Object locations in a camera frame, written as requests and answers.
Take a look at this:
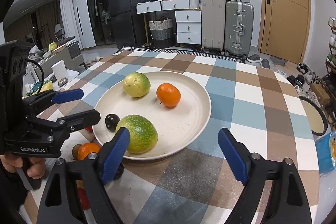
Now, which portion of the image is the brown longan fruit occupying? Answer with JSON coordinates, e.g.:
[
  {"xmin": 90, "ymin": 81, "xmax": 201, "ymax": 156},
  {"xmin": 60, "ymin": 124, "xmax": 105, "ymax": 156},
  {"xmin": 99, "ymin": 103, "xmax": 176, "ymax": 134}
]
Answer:
[{"xmin": 72, "ymin": 144, "xmax": 81, "ymax": 160}]

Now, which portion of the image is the green guava near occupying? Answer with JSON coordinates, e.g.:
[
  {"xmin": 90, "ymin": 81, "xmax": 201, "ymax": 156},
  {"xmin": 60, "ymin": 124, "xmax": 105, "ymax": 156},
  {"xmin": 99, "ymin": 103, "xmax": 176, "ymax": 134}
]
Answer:
[{"xmin": 116, "ymin": 114, "xmax": 158, "ymax": 154}]

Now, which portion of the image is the cream round plate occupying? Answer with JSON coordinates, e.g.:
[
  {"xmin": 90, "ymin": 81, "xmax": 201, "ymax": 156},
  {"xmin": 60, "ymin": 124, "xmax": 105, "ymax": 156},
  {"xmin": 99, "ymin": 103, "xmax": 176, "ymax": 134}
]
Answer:
[{"xmin": 93, "ymin": 71, "xmax": 211, "ymax": 161}]

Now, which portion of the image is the large orange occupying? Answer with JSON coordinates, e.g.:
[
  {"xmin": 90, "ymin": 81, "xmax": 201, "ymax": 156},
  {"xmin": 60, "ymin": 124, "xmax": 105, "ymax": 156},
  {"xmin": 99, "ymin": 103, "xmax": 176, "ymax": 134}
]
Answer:
[{"xmin": 77, "ymin": 143, "xmax": 101, "ymax": 160}]

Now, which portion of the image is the woven laundry basket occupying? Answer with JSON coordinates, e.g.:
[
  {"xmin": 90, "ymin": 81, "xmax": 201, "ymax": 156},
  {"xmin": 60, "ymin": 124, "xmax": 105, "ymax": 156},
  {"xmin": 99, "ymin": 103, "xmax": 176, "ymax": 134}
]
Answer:
[{"xmin": 149, "ymin": 16, "xmax": 175, "ymax": 49}]

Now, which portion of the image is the dark plum on plate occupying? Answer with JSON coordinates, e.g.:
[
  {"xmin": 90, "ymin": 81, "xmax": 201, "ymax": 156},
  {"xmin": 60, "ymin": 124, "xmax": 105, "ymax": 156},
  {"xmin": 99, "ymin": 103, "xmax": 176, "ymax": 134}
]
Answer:
[{"xmin": 105, "ymin": 114, "xmax": 120, "ymax": 132}]

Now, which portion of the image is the wooden door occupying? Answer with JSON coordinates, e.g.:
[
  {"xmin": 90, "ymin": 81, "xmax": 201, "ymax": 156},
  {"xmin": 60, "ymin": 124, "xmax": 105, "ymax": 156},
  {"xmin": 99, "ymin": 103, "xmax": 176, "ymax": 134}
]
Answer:
[{"xmin": 258, "ymin": 0, "xmax": 311, "ymax": 64}]

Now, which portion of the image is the yellow guava far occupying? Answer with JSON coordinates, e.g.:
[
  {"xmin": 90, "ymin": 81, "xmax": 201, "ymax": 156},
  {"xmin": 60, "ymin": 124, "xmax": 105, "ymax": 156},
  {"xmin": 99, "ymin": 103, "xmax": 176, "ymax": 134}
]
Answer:
[{"xmin": 122, "ymin": 72, "xmax": 151, "ymax": 98}]

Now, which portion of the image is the white drawer desk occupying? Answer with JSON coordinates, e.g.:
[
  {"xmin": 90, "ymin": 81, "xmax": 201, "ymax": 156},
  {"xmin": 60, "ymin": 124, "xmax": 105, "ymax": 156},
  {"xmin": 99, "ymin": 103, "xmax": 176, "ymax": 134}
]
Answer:
[{"xmin": 136, "ymin": 0, "xmax": 202, "ymax": 46}]

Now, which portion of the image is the white cylinder device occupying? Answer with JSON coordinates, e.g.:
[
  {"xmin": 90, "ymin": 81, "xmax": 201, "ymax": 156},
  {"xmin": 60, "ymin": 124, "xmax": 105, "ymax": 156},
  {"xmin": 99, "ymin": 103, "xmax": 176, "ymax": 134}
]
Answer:
[{"xmin": 51, "ymin": 60, "xmax": 68, "ymax": 81}]

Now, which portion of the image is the silver suitcase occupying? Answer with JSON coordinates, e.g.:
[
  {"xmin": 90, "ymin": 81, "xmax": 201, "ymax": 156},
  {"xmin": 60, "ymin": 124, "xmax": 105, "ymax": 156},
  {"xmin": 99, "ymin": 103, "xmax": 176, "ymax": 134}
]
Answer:
[{"xmin": 224, "ymin": 1, "xmax": 254, "ymax": 60}]

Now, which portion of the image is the checkered tablecloth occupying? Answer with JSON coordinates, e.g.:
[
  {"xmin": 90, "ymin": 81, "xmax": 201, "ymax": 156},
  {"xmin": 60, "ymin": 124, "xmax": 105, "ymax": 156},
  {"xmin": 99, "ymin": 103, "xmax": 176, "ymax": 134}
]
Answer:
[{"xmin": 42, "ymin": 51, "xmax": 319, "ymax": 223}]

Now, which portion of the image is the small orange tangerine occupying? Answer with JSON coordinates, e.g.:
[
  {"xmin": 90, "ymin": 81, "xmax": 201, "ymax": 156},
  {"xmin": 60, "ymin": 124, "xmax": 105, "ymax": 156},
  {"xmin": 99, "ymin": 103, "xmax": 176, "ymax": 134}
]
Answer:
[{"xmin": 156, "ymin": 83, "xmax": 181, "ymax": 107}]

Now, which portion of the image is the red tomato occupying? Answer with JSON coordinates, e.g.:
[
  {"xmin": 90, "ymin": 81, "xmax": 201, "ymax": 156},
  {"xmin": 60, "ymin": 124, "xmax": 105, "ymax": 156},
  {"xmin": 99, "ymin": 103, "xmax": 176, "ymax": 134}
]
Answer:
[
  {"xmin": 84, "ymin": 126, "xmax": 93, "ymax": 132},
  {"xmin": 77, "ymin": 188, "xmax": 91, "ymax": 210}
]

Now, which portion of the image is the dark plum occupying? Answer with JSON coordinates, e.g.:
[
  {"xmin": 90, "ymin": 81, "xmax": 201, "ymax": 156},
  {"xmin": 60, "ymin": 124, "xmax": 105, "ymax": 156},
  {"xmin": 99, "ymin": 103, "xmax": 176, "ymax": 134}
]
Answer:
[
  {"xmin": 105, "ymin": 114, "xmax": 120, "ymax": 132},
  {"xmin": 113, "ymin": 163, "xmax": 124, "ymax": 181}
]

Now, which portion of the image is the black refrigerator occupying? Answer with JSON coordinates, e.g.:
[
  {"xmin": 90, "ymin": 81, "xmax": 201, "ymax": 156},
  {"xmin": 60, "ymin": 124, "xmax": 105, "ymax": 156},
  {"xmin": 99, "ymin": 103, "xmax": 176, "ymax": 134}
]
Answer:
[{"xmin": 108, "ymin": 0, "xmax": 146, "ymax": 48}]

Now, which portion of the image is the person's left hand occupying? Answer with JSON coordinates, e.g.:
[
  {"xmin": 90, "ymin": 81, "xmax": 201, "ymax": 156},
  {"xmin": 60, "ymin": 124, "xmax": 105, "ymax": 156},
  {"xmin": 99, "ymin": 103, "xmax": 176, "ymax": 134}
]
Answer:
[{"xmin": 1, "ymin": 152, "xmax": 46, "ymax": 180}]

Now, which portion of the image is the beige suitcase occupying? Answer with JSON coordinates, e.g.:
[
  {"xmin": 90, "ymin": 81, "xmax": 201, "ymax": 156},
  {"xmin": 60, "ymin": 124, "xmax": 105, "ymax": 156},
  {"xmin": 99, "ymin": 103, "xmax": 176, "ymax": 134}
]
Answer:
[{"xmin": 201, "ymin": 0, "xmax": 226, "ymax": 51}]

